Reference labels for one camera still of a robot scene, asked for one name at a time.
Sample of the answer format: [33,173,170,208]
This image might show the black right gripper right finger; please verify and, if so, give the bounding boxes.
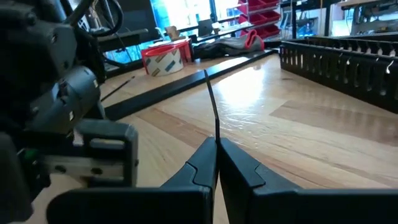
[219,138,398,224]

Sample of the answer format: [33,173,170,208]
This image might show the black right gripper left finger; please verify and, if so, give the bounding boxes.
[46,136,219,224]

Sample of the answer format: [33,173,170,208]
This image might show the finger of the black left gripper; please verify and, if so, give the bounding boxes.
[73,119,139,188]

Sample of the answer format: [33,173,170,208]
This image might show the orange tape dispenser roll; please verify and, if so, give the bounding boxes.
[141,39,193,77]

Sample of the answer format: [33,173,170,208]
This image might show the black background table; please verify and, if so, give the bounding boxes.
[95,28,150,53]

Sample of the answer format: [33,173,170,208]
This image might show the brown cardboard piece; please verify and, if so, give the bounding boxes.
[164,26,182,42]

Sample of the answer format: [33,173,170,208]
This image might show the grey and red work glove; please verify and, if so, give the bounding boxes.
[193,29,266,60]

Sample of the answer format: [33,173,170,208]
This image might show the grey laptop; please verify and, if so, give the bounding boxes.
[197,18,215,37]

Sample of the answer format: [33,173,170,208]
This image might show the red storage bin shelf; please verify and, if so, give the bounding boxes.
[237,0,282,40]

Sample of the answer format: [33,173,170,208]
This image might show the black metal workbench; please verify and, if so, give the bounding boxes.
[279,0,398,40]

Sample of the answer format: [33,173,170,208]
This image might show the flat black duct cover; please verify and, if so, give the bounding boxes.
[104,49,277,121]

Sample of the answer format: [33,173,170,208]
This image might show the black aluminium table frame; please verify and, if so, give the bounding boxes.
[104,40,282,78]

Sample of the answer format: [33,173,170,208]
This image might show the black slotted cable duct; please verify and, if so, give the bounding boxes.
[279,37,398,114]

